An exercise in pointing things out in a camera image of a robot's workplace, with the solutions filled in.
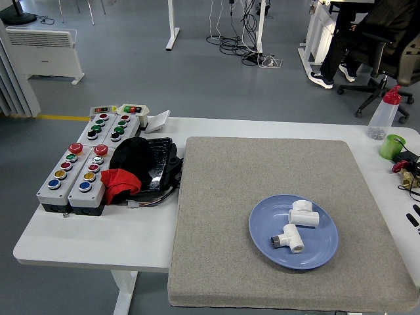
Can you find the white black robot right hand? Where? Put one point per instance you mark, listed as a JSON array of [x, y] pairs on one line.
[[414, 223]]

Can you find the large white pipe tee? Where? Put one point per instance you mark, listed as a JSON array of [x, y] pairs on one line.
[[305, 216]]

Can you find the white pipe tee metal nut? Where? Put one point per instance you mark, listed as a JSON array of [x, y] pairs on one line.
[[292, 238]]

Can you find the blue plate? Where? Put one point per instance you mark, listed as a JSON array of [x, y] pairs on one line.
[[292, 256]]

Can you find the black power adapter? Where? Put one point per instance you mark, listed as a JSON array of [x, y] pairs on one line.
[[408, 157]]

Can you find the green plastic cup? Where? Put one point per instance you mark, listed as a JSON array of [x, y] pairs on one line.
[[388, 147]]

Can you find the clear squeeze bottle red cap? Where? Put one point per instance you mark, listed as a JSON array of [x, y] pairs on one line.
[[382, 116]]

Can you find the black office chair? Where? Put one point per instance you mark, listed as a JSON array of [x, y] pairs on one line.
[[393, 62]]

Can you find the grey-brown mat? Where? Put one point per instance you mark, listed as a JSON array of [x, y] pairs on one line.
[[229, 197]]

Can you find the seated person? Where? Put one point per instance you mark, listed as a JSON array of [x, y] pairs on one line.
[[341, 46]]

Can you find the white desk with side panel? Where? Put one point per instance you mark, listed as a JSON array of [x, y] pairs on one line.
[[315, 36]]

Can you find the white power strip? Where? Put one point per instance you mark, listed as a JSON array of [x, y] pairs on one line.
[[270, 62]]

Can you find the black plastic tray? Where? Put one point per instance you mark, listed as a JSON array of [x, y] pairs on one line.
[[162, 164]]

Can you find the black fabric bag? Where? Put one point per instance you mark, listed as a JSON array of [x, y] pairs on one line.
[[131, 155]]

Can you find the red cloth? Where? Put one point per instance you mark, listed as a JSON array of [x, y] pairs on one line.
[[119, 182]]

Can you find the white table leg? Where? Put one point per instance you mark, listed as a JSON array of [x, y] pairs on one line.
[[123, 292]]

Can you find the white table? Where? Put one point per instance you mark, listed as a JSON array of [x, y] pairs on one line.
[[115, 236]]

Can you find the grey four-button control box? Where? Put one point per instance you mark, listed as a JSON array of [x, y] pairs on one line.
[[90, 126], [129, 126]]

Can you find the grey five-button control box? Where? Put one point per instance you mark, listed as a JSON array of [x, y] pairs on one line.
[[54, 193], [83, 198]]

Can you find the metal chair legs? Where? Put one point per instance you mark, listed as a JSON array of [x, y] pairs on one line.
[[88, 13]]

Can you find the white panel heater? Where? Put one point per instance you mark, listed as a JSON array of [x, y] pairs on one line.
[[46, 55]]

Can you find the white ribbed partition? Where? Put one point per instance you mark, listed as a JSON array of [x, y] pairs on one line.
[[13, 85]]

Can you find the black fan base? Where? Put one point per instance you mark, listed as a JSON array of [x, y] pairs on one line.
[[18, 16]]

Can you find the white wall switch panel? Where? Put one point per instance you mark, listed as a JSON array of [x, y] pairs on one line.
[[157, 122]]

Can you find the beige red-green switch box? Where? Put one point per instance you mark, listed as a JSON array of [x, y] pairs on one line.
[[133, 109]]

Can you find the white desk frame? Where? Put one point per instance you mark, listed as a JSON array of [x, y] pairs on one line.
[[171, 33]]

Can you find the flat grey switch plate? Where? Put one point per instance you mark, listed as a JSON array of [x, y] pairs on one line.
[[100, 109]]

